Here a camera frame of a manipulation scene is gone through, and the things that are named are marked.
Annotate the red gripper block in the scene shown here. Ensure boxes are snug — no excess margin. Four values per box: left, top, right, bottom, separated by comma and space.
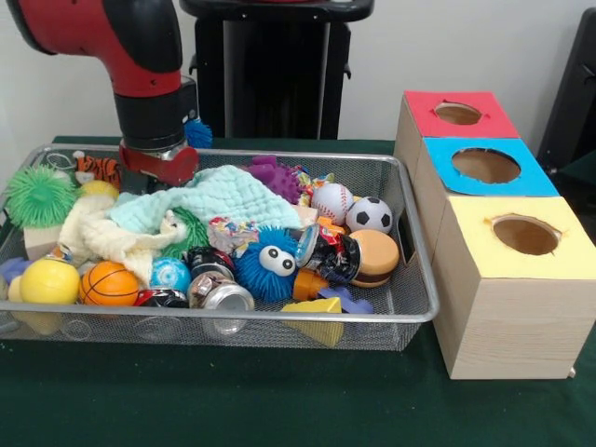
119, 140, 200, 186

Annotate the plain blue spiky ball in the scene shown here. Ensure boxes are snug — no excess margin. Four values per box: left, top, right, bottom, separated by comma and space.
184, 118, 213, 150

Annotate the pale blue waffle cloth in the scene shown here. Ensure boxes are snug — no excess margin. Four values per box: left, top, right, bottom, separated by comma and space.
110, 165, 305, 237

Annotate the cream yellow knitted cloth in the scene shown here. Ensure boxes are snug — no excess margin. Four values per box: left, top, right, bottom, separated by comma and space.
58, 194, 189, 286

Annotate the large green spiky ball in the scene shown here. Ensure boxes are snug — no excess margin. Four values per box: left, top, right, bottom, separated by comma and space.
5, 166, 78, 230

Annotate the blue spiky ball with eyes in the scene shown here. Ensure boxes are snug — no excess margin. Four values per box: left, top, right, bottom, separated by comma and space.
234, 226, 302, 305

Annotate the shallow clear mesh bin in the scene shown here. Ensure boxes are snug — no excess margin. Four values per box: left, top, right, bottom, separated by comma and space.
0, 144, 442, 350

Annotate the wooden box with three holes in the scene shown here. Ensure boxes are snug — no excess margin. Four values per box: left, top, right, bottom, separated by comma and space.
394, 90, 596, 380

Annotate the striped orange tiger toy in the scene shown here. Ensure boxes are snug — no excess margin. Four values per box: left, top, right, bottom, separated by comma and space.
74, 154, 123, 185

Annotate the light green spiky ball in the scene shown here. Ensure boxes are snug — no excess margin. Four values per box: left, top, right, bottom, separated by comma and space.
163, 207, 211, 261

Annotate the small blue globe ball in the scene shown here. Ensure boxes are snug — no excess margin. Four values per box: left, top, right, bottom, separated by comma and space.
149, 257, 193, 294

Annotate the purple spiky toy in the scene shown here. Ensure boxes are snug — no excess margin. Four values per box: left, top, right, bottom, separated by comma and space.
246, 156, 305, 205

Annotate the small orange basketball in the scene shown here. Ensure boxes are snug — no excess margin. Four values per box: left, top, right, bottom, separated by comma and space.
79, 261, 141, 307

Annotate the silver drink can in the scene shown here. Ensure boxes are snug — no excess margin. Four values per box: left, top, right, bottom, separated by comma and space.
189, 272, 256, 318

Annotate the yellow smiley ball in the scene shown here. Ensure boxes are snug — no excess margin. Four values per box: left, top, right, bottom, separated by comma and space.
19, 258, 81, 305

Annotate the white baseball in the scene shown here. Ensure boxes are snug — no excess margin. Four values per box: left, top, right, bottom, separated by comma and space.
311, 183, 355, 226

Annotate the black drink can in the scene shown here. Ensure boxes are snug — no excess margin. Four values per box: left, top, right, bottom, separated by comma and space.
296, 223, 362, 286

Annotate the small soccer ball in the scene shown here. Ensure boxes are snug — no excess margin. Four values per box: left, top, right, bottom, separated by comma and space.
345, 196, 394, 235

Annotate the dark green table cloth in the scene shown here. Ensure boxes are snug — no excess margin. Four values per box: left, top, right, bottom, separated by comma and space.
0, 135, 596, 447

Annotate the black upright panel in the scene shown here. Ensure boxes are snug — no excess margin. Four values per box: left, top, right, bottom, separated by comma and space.
540, 7, 596, 173

